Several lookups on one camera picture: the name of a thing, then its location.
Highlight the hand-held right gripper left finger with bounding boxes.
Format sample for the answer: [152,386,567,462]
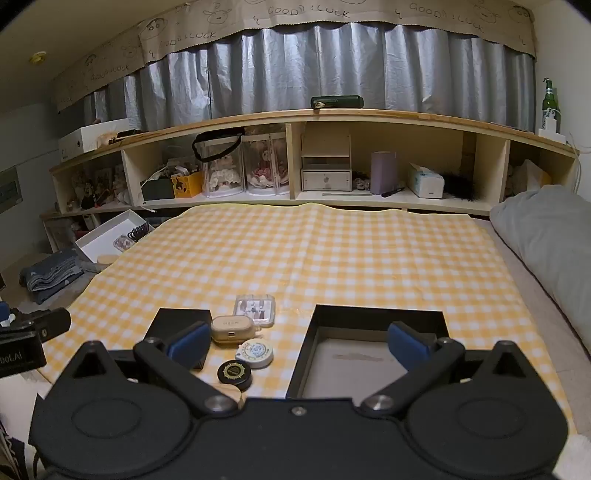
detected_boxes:
[60,320,238,416]

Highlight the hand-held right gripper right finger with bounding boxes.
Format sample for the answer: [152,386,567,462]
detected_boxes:
[360,322,542,416]

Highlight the small black box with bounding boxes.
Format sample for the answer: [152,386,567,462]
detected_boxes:
[145,308,214,371]

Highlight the beige earbud case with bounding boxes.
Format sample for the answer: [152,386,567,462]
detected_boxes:
[211,315,253,345]

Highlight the black round tin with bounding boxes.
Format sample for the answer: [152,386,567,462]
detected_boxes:
[216,360,254,391]

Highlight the large black box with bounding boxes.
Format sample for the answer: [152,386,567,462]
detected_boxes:
[286,304,451,401]

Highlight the white round tin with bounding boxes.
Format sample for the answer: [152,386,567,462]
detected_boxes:
[235,338,274,369]

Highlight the clear plastic card case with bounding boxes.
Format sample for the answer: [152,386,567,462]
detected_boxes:
[234,295,277,329]

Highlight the folded jeans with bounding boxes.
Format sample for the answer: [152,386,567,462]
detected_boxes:
[19,249,93,305]

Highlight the yellow checkered mat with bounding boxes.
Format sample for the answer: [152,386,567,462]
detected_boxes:
[37,202,578,435]

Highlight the white open box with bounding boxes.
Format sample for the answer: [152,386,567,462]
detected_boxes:
[75,210,155,268]

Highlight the quilted mattress pad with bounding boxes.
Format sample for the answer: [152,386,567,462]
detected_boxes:
[471,217,591,480]

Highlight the dark green box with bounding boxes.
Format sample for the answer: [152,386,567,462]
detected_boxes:
[141,178,175,201]

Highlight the yellow box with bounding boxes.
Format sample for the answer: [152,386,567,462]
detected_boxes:
[172,172,204,199]

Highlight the white tissue box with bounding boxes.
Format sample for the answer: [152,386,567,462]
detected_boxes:
[406,162,445,199]

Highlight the grey pillow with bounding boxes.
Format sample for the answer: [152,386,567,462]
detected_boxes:
[489,185,591,356]

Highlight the group of small figurines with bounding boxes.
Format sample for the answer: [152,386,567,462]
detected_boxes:
[65,166,127,208]

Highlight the lilac box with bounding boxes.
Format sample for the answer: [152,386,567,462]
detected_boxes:
[370,151,399,195]

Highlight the wooden organizer with drawer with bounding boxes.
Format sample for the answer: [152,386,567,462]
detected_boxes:
[300,122,352,191]

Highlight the pink doll in clear case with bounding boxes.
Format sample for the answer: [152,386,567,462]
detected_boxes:
[242,134,291,197]

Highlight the white plastic bag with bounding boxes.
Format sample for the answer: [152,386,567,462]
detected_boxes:
[505,159,552,197]

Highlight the white cardboard box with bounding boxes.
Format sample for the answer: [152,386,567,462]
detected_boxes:
[58,119,132,160]

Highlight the dark green cylindrical case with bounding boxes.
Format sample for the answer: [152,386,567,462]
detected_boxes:
[310,95,365,110]

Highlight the green glass bottle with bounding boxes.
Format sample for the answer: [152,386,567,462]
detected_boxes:
[541,78,561,134]

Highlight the silver curtain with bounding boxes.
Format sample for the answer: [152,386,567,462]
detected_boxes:
[83,23,536,132]

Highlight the beige printed valance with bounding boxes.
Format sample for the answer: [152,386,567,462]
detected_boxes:
[51,0,539,112]

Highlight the black strap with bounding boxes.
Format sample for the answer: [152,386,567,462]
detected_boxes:
[191,128,245,163]

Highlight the white cable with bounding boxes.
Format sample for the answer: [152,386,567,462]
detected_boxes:
[567,131,591,192]

